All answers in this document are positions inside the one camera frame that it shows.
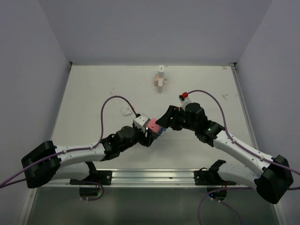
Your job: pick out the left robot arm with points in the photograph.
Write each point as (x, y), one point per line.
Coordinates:
(48, 162)

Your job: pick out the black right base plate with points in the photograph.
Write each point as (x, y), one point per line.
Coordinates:
(210, 177)

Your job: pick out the aluminium mounting rail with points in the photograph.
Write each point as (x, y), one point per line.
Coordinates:
(152, 177)

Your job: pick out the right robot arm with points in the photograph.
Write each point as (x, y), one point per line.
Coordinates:
(269, 176)

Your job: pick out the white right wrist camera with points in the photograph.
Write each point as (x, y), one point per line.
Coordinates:
(185, 100)

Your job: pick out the blue cube socket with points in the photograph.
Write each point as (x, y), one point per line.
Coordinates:
(160, 132)

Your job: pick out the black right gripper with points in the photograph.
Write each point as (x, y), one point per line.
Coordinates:
(173, 111)

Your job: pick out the peach cube socket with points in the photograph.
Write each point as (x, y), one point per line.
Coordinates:
(158, 77)

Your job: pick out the white plug adapter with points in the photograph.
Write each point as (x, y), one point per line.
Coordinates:
(126, 110)

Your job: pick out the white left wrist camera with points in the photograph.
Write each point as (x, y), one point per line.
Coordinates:
(141, 122)

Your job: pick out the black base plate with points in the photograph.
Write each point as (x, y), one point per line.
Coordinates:
(103, 177)
(210, 177)

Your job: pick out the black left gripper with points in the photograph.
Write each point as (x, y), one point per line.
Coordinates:
(146, 140)

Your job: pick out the white charger plug front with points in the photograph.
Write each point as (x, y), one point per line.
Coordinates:
(160, 84)

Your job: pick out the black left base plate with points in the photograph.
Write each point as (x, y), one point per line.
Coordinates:
(103, 177)

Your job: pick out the pink extension socket plug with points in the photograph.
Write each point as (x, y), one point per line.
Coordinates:
(153, 125)

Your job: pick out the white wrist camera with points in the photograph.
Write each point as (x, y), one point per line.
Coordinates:
(141, 122)
(185, 100)

